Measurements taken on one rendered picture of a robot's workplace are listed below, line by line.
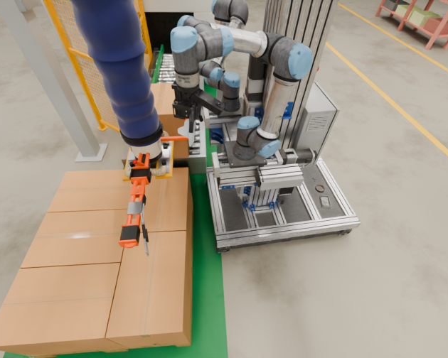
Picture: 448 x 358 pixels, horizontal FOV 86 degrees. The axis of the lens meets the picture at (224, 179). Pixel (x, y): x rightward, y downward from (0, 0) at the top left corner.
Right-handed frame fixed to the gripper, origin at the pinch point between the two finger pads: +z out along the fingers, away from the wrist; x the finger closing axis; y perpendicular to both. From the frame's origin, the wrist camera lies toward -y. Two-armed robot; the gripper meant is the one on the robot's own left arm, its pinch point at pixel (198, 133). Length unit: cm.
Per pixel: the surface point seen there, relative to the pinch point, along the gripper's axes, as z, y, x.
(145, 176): 37.0, 31.8, -3.7
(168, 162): 49, 30, -27
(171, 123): 52, 43, -68
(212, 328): 144, -14, 39
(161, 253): 90, 25, 15
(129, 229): 36, 25, 27
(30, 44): 20, 167, -99
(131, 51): -17.8, 33.4, -22.8
